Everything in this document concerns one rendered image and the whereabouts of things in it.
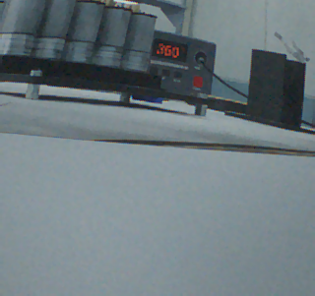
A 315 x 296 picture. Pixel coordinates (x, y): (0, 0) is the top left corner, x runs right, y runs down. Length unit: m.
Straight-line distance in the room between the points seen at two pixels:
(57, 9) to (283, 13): 5.63
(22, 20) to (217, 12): 6.25
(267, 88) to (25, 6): 0.27
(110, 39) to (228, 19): 6.04
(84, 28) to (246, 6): 5.94
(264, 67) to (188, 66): 0.33
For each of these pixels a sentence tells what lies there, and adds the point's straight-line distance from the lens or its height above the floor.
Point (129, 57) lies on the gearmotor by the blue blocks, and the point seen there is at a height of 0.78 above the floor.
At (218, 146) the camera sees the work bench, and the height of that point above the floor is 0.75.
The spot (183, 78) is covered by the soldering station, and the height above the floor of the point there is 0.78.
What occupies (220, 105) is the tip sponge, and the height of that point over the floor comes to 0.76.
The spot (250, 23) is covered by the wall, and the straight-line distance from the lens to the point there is 6.18.
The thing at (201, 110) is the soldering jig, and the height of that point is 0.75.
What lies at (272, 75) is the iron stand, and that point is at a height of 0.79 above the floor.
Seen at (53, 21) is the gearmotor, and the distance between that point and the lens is 0.32.
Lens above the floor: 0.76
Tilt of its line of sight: 4 degrees down
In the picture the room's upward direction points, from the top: 9 degrees clockwise
